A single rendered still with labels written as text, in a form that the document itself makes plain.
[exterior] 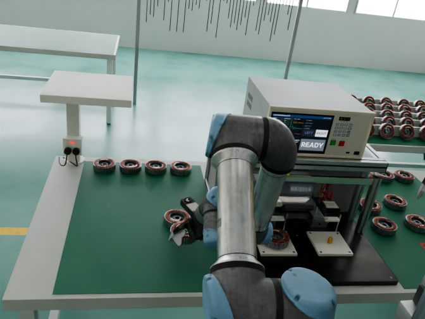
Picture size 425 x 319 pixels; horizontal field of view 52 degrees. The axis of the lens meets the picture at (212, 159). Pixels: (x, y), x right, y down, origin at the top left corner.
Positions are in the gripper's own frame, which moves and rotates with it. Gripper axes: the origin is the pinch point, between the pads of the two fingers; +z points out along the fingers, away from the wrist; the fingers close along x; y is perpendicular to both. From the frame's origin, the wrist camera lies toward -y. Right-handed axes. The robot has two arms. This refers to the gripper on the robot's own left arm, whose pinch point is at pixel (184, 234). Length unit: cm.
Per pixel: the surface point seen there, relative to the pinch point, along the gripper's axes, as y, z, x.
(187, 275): 15.3, 0.3, -4.9
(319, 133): -13, -37, 53
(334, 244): 24, -9, 59
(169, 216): -13.8, 13.0, 3.3
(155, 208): -22.3, 21.8, 2.8
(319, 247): 23, -8, 51
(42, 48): -267, 162, 18
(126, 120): -214, 218, 97
